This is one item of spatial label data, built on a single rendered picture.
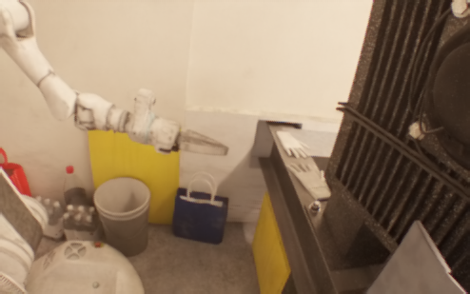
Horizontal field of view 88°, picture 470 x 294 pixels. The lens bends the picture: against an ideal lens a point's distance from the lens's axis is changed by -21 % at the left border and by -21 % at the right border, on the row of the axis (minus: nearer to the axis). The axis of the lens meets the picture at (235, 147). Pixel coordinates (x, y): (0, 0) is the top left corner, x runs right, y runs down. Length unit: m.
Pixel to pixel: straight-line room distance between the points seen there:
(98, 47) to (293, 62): 0.93
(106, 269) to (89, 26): 1.03
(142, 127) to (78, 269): 0.71
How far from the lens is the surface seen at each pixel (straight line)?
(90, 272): 1.24
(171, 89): 1.42
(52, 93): 0.81
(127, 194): 1.68
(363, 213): 0.74
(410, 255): 0.49
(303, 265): 1.19
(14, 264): 0.88
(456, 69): 0.48
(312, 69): 1.55
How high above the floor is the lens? 1.31
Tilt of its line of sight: 30 degrees down
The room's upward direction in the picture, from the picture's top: 9 degrees clockwise
